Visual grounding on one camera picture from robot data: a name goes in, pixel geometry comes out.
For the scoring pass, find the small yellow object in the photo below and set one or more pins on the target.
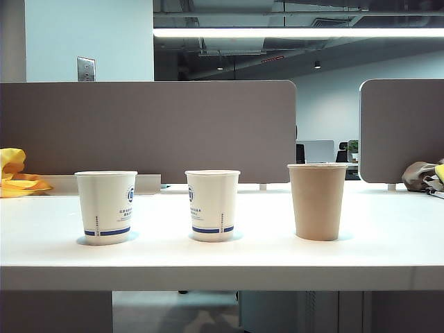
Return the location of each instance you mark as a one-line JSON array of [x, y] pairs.
[[440, 171]]

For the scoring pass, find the wide grey-brown desk partition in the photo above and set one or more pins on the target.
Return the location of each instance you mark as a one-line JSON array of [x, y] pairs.
[[138, 128]]

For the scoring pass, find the metal wall switch plate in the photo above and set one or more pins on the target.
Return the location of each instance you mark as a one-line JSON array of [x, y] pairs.
[[86, 69]]

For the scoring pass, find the grey cabinet under desk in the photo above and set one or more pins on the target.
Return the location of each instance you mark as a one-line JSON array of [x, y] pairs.
[[295, 312]]

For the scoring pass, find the narrow grey-brown desk partition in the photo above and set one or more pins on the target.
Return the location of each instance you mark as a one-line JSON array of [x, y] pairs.
[[402, 132]]

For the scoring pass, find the white partition foot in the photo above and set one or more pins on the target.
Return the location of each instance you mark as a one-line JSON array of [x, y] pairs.
[[391, 186], [263, 186]]

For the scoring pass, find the green potted plant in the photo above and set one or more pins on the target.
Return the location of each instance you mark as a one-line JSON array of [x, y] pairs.
[[354, 147]]

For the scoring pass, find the brown fabric bag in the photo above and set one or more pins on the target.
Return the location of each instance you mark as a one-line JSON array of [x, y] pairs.
[[416, 173]]

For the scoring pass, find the white monitor back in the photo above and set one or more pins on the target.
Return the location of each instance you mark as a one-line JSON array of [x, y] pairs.
[[319, 151]]

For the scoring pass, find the red ceiling led sign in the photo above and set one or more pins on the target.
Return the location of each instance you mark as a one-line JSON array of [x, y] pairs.
[[274, 59]]

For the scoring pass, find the yellow cloth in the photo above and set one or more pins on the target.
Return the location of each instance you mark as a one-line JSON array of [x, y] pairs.
[[14, 180]]

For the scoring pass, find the long ceiling light strip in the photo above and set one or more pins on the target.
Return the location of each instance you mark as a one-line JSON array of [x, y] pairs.
[[277, 32]]

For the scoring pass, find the plain brown paper cup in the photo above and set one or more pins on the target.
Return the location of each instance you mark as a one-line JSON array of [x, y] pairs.
[[317, 201]]

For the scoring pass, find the black office chair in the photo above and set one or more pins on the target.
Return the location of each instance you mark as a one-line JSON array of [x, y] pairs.
[[341, 152]]

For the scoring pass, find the black chair back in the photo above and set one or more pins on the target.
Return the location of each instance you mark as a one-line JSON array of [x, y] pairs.
[[300, 154]]

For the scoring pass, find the white paper cup blue print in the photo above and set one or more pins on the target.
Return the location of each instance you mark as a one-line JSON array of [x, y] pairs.
[[211, 204], [104, 208]]

